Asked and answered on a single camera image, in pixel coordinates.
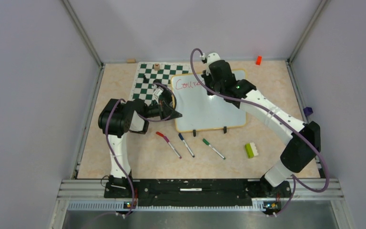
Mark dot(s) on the blue capped marker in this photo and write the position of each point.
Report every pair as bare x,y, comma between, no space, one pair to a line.
186,145

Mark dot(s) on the yellow framed whiteboard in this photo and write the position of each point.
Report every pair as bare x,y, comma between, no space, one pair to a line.
201,111

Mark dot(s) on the purple capped marker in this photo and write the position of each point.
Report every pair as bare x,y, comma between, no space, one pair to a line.
172,147

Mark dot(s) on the purple block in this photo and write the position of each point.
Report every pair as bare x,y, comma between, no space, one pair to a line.
308,111

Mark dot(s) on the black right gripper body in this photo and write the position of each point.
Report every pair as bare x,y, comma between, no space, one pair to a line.
209,81

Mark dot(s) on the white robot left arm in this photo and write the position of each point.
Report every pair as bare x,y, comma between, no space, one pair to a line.
116,120

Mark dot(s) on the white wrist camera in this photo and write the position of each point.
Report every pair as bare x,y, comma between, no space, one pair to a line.
157,93
212,58

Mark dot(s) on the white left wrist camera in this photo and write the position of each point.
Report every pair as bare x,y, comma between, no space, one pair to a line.
157,93

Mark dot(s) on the green capped marker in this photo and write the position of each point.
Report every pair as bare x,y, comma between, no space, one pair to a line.
214,149

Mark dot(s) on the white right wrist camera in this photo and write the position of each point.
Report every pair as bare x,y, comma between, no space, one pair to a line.
212,58

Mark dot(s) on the wooden chess piece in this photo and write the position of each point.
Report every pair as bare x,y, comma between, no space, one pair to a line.
156,67

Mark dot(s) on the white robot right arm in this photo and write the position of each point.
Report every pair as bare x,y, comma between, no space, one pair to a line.
302,140

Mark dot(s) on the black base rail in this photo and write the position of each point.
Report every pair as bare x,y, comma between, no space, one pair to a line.
195,192

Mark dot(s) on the green white lego brick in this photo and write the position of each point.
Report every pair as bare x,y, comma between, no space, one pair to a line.
251,150

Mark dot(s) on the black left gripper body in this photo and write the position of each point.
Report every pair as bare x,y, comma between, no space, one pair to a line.
157,110

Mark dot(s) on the orange block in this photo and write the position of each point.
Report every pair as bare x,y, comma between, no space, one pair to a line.
259,60

